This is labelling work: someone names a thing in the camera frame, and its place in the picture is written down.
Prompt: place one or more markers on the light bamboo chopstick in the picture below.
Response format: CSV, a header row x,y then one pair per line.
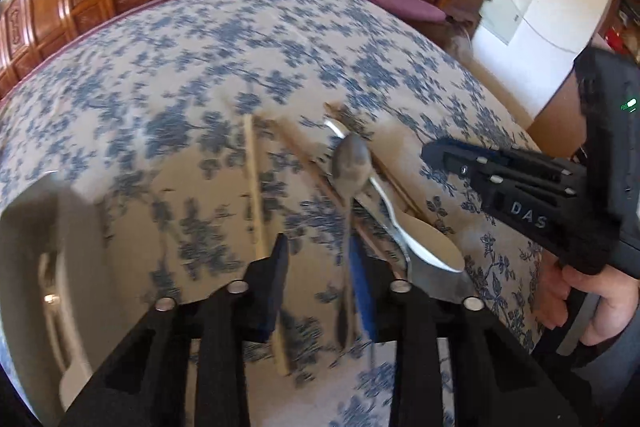
x,y
260,236

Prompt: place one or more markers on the white ceramic spoon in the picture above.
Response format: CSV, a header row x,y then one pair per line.
x,y
341,131

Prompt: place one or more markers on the grey metal tray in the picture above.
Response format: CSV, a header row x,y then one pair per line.
x,y
49,215

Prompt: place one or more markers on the wooden side table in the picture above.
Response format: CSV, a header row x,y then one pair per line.
x,y
466,12

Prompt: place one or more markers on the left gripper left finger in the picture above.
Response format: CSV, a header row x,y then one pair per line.
x,y
244,311

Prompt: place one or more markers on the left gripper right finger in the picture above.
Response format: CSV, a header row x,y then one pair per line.
x,y
395,310

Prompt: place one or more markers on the blue floral tablecloth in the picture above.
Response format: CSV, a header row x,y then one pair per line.
x,y
189,126

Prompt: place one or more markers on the stainless steel spoon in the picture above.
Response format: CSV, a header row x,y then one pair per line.
x,y
432,261

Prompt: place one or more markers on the white electrical panel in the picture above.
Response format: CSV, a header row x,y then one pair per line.
x,y
502,18

